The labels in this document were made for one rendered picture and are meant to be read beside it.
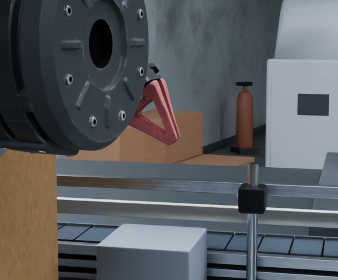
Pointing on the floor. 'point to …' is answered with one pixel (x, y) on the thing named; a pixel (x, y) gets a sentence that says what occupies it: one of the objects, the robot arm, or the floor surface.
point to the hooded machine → (311, 84)
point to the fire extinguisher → (244, 122)
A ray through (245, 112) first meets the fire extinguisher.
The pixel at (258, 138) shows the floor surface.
